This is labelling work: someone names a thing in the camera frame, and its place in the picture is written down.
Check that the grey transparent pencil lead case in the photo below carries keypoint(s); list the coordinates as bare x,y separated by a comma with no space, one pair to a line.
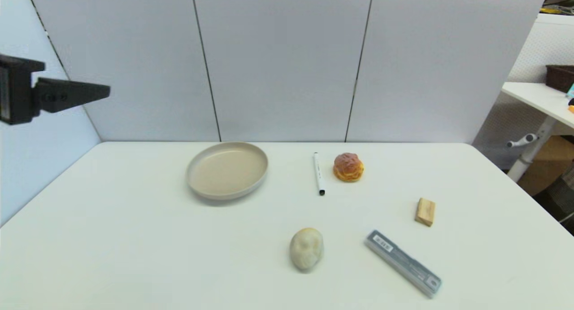
403,264

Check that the dark brown basket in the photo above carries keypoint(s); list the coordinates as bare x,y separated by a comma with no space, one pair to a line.
560,77

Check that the small orange object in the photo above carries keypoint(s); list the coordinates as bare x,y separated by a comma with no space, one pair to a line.
571,107

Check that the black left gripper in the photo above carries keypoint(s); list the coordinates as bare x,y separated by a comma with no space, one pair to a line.
18,92

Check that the brown cream puff pastry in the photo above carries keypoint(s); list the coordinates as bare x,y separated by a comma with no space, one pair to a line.
348,167

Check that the beige round plate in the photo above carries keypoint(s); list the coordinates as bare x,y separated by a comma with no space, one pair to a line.
227,171

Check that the small wooden block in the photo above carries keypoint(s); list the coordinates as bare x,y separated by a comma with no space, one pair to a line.
425,212

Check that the white side desk top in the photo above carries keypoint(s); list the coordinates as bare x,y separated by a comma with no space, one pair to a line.
538,97

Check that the white marker with black cap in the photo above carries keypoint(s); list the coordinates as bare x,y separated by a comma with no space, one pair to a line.
319,175

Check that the brown cardboard box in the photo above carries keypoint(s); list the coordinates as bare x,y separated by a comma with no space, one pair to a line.
549,166

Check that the white perforated partition panel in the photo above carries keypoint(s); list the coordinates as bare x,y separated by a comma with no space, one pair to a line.
542,50

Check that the white desk leg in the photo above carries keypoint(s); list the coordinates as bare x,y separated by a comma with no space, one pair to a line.
533,153

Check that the pale round bread bun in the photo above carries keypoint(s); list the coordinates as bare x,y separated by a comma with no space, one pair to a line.
306,250

